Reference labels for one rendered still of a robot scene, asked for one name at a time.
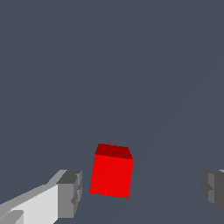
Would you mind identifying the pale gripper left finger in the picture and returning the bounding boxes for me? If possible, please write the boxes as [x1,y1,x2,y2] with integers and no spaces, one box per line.
[0,169,83,224]

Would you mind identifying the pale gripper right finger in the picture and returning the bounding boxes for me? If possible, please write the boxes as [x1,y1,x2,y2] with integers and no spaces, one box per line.
[199,169,224,216]

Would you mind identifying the red cube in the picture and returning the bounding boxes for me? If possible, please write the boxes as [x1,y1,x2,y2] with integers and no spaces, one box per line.
[88,143,134,200]

